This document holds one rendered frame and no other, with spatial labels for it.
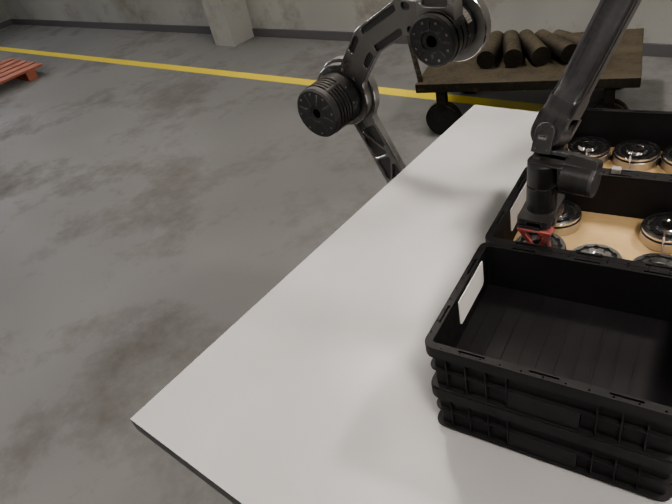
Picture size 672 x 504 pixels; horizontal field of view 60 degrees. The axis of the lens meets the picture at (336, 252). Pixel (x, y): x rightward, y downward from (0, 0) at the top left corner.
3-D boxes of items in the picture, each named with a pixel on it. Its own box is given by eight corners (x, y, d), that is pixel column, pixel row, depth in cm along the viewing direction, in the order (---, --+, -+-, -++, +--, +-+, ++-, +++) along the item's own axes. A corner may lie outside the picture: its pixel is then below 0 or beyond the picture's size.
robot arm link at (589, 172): (554, 120, 110) (537, 120, 104) (617, 130, 104) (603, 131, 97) (539, 181, 114) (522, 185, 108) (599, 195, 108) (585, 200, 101)
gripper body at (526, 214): (564, 201, 116) (567, 170, 112) (550, 231, 110) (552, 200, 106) (532, 196, 120) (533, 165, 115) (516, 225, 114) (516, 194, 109)
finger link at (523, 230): (559, 241, 120) (562, 204, 114) (549, 262, 116) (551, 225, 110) (526, 234, 123) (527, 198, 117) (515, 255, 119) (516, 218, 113)
